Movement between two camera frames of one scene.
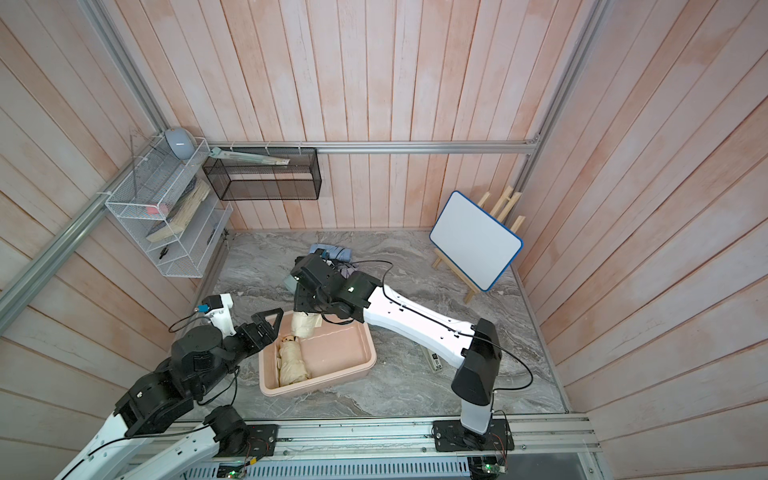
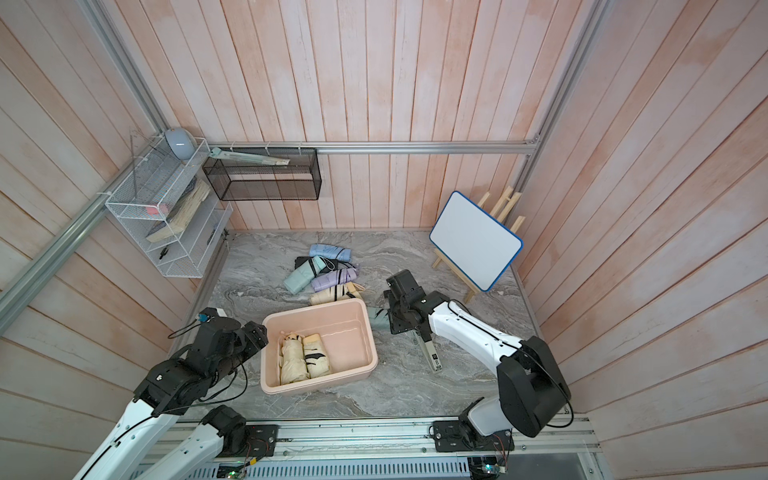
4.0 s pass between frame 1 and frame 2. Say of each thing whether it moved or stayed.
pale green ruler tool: stayed
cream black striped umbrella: moved
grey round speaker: stayed
